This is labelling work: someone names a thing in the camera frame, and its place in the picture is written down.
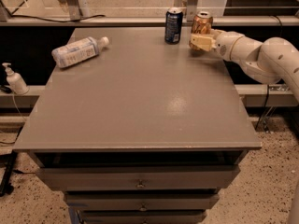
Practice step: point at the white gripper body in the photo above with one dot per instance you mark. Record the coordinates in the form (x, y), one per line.
(222, 45)

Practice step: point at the grey drawer cabinet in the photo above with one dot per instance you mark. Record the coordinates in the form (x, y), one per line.
(141, 103)

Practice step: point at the middle grey drawer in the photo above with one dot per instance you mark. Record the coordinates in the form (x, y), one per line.
(142, 201)

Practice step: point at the clear plastic water bottle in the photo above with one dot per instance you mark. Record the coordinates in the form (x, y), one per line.
(78, 51)

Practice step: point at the top grey drawer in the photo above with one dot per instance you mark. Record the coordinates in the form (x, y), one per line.
(139, 178)

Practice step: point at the grey drawer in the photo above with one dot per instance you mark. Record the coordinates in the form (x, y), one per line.
(148, 217)
(139, 178)
(142, 201)

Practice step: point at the white pump dispenser bottle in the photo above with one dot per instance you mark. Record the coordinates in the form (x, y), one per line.
(15, 80)

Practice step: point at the black stand leg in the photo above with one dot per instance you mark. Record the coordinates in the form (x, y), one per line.
(7, 162)

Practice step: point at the bottom grey drawer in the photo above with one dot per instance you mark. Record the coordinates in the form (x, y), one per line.
(148, 217)

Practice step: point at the orange La Croix can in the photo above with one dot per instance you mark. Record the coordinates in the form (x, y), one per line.
(202, 23)

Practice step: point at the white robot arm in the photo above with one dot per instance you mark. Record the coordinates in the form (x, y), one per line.
(266, 191)

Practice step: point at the blue Pepsi can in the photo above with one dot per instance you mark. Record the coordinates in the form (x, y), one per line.
(173, 23)

